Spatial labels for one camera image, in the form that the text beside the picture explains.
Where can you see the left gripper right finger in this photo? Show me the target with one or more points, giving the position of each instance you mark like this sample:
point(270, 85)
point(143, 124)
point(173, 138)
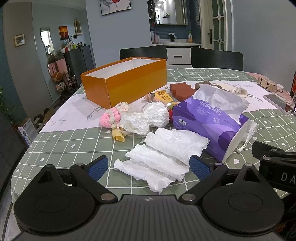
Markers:
point(210, 175)

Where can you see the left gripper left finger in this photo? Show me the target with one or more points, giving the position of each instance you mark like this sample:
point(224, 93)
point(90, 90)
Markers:
point(86, 177)

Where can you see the white towel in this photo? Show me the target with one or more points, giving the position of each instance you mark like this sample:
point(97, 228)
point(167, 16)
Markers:
point(163, 158)

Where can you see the yellow cleaning cloth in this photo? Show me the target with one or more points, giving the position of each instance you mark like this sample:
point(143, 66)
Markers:
point(117, 135)

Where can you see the pink white crochet item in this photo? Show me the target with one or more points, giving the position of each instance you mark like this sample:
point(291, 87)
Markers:
point(111, 117)

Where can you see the white plastic ball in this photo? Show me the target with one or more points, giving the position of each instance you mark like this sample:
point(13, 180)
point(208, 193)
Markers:
point(134, 122)

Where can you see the white soft ball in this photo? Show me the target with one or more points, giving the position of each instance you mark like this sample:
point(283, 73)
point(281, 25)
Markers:
point(157, 113)

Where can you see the brown sponge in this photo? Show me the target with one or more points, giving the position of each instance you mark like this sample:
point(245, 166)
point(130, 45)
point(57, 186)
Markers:
point(181, 91)

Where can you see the pink yellow snack packet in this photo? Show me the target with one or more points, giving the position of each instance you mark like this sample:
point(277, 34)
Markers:
point(161, 96)

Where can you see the orange cardboard box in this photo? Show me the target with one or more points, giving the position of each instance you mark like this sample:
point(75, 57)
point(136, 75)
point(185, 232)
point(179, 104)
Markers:
point(125, 80)

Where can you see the orange red crochet fruit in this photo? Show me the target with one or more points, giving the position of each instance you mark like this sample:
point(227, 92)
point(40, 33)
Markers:
point(169, 107)

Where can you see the cream drawstring pouch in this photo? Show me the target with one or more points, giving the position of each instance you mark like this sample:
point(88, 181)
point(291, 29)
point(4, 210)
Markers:
point(239, 91)

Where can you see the green checked tablecloth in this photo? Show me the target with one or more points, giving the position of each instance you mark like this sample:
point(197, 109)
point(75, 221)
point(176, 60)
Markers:
point(65, 146)

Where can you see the purple tissue pack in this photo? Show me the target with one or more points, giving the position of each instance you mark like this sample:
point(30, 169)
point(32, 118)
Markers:
point(217, 115)

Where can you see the white tablet device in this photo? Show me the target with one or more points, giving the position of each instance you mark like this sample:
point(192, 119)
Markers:
point(280, 104)

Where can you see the white cardboard box on floor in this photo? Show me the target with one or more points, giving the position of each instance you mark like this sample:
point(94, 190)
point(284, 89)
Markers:
point(27, 131)

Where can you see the wooden block toy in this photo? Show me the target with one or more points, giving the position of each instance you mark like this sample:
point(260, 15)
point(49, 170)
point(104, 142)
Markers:
point(267, 84)

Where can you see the pink flower bouquet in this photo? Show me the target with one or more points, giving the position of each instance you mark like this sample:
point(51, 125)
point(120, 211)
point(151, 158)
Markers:
point(57, 66)

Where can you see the black sideboard cabinet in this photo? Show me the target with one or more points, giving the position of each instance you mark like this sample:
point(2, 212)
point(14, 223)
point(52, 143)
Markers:
point(79, 61)

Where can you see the black chair right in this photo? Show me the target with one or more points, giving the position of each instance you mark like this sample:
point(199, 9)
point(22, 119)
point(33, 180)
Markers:
point(207, 58)

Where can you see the black chair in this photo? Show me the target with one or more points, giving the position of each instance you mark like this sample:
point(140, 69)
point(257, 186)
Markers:
point(207, 58)
point(159, 51)

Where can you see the white drawer cabinet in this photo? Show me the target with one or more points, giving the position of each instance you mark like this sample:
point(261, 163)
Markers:
point(179, 53)

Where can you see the black chair left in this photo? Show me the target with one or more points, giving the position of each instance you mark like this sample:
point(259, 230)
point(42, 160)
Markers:
point(159, 51)

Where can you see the green cap bottle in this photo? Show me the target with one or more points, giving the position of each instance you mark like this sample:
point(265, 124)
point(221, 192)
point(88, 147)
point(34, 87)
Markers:
point(190, 39)

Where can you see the orange framed picture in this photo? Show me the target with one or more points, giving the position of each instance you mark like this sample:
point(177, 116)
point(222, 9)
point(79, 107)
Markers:
point(63, 31)

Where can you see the small framed picture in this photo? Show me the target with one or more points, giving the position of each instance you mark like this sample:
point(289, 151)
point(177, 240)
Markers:
point(19, 40)

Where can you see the green white door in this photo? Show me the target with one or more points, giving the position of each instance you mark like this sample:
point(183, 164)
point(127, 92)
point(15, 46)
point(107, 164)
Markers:
point(217, 24)

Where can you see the wall mirror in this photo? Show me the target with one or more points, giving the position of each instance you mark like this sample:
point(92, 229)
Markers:
point(170, 12)

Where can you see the wine glass wall picture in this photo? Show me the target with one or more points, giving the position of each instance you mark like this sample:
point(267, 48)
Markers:
point(113, 6)

